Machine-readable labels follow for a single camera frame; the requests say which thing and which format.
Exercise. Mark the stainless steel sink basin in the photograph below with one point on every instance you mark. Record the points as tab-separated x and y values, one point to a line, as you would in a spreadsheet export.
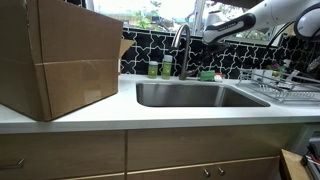
152	94

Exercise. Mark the wooden board at right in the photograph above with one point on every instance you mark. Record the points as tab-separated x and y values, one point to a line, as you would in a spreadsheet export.
290	167

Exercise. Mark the window with outdoor view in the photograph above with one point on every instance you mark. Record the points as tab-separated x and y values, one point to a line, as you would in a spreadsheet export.
168	15

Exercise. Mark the right cabinet knob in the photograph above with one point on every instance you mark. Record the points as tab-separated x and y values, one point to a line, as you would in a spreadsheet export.
221	171

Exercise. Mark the tall green soap bottle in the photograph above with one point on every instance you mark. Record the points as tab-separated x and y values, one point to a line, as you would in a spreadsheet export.
166	67

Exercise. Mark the cabinet bar handle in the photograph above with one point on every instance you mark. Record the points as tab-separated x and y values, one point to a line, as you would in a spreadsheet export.
7	164

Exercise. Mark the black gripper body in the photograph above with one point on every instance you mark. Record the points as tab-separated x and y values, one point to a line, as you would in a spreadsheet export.
208	51

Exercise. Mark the green sponge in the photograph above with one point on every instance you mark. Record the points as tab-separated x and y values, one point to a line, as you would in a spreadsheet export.
207	75

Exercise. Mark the short green soap bottle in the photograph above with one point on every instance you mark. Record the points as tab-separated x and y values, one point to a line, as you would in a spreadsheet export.
152	69

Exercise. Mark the large brown cardboard box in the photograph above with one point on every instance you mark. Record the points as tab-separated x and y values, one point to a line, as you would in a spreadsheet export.
56	57

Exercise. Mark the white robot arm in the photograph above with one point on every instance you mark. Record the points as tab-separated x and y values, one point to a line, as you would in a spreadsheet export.
305	14

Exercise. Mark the cabinet knob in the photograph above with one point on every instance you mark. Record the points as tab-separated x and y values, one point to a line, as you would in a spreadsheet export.
221	171
206	173

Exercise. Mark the metal dish drying rack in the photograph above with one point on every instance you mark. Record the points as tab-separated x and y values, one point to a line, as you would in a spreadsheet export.
290	89

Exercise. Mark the left cabinet knob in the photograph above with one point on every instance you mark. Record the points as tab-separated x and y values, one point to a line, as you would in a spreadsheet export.
206	173

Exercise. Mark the wooden cabinet doors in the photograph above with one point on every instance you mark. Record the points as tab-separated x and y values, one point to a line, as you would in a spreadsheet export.
244	152

